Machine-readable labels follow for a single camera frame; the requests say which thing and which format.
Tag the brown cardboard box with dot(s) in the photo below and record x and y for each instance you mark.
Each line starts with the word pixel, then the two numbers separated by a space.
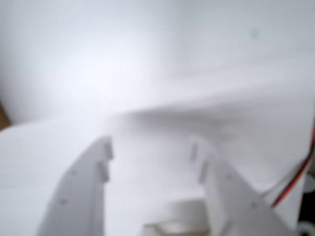
pixel 2 118

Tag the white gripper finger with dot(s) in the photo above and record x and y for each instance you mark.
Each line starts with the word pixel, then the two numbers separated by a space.
pixel 78 196
pixel 236 204

